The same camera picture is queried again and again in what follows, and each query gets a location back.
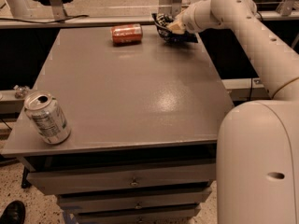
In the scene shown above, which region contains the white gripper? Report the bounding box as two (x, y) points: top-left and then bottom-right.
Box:
(166, 0), (219, 35)

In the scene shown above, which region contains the blue chip bag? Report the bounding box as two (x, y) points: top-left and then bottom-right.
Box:
(151, 13), (197, 43)

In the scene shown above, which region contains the red coke can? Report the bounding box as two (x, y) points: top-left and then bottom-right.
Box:
(110, 23), (143, 45)

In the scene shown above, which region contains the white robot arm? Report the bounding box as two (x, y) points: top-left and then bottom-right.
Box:
(169, 0), (299, 224)

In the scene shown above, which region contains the silver green soda can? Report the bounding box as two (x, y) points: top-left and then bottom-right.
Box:
(24, 91), (71, 145)

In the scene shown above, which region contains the top grey drawer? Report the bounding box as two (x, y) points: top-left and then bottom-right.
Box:
(27, 160), (216, 195)

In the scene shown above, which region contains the grey drawer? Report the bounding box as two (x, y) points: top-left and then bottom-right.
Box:
(27, 160), (216, 195)
(58, 185), (211, 214)
(75, 204), (200, 224)

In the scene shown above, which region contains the small shiny metal clamp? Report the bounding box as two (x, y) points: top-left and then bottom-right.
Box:
(14, 85), (30, 99)

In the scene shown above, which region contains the middle grey drawer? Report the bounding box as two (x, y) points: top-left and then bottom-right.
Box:
(58, 185), (211, 214)

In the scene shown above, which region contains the bottom grey drawer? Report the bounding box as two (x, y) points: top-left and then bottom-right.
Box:
(75, 204), (200, 224)

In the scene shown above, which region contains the black shoe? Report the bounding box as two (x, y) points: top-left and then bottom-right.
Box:
(0, 201), (25, 224)

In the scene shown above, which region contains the black cable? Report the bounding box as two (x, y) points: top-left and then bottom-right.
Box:
(0, 14), (90, 25)

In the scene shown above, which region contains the grey metal rail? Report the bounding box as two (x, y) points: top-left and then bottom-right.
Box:
(0, 11), (299, 30)

